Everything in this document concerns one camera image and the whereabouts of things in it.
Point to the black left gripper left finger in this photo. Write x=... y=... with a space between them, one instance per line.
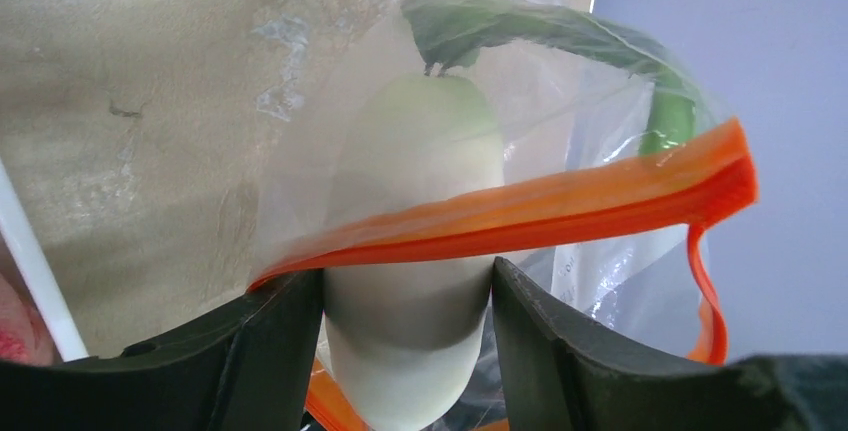
x=242 y=366

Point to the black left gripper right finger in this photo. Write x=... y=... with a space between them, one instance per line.
x=561 y=370

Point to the clear orange zip bag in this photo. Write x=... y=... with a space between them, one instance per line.
x=404 y=186

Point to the green leafy vegetable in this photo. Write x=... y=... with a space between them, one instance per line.
x=450 y=33

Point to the white plastic basket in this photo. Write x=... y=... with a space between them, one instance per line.
x=37 y=275

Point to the pink peach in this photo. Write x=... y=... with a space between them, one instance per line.
x=24 y=336

